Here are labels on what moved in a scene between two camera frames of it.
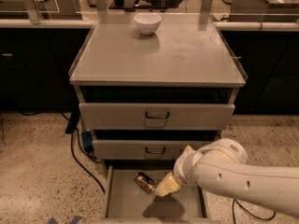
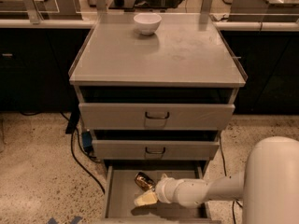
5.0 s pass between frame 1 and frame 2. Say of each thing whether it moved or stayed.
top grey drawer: stayed
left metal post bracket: stayed
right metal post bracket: stayed
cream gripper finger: moved
